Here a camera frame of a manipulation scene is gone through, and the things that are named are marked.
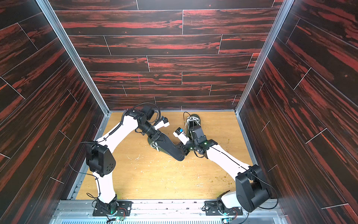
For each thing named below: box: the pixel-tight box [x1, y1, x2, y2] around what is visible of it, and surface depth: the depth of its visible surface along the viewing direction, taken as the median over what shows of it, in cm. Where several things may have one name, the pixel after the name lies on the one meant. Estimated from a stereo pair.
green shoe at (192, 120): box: [184, 113, 201, 139], surface depth 106 cm
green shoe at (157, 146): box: [147, 136, 172, 156], surface depth 93 cm
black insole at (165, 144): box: [155, 132, 186, 161], surface depth 82 cm
